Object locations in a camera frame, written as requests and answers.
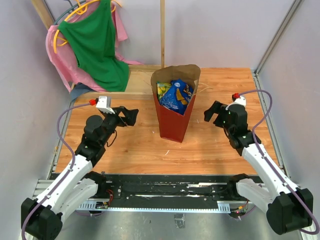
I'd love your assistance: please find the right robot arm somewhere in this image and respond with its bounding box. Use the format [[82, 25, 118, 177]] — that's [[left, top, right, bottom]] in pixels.
[[204, 101, 314, 235]]

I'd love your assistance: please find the yellow green candy bag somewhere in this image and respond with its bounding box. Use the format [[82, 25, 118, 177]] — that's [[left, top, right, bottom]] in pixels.
[[157, 82, 172, 100]]

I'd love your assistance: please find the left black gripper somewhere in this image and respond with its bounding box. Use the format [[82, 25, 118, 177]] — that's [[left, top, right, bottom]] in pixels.
[[100, 105, 139, 145]]

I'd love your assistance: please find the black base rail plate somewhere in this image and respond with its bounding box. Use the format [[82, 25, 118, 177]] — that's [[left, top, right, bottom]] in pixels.
[[73, 173, 251, 214]]

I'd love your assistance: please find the blue Doritos chip bag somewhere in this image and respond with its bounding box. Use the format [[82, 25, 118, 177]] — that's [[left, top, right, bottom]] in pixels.
[[158, 79, 194, 115]]

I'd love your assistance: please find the blue grey cloth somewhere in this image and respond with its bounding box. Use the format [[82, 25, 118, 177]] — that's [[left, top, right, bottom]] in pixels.
[[70, 83, 94, 101]]

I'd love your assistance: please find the red brown paper bag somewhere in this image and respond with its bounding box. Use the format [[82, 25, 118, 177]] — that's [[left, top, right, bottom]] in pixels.
[[150, 64, 201, 143]]

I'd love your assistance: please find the wooden clothes rack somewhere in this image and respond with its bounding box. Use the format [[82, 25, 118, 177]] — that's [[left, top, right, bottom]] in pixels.
[[31, 0, 166, 100]]

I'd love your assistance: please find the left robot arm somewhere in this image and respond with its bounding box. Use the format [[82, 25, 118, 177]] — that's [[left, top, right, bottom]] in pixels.
[[20, 106, 139, 240]]

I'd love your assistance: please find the yellow clothes hanger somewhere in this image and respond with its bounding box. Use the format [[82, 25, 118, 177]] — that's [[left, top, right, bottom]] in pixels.
[[53, 0, 123, 54]]

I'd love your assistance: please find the aluminium frame post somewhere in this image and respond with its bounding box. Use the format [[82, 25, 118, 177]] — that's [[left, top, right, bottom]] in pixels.
[[254, 0, 305, 75]]

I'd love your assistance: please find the pink shirt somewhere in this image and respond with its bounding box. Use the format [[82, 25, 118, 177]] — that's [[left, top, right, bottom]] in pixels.
[[45, 1, 140, 92]]

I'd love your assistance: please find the green shirt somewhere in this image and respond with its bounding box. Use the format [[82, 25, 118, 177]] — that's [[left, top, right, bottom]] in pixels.
[[58, 0, 130, 92]]

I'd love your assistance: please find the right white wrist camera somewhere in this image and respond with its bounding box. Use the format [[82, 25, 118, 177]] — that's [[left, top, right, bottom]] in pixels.
[[231, 93, 247, 107]]

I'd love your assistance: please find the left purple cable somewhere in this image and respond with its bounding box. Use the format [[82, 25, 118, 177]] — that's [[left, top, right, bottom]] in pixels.
[[21, 100, 98, 240]]

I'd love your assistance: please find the dark green clothes hanger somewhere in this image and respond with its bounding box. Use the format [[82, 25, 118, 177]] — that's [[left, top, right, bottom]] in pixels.
[[53, 0, 78, 25]]

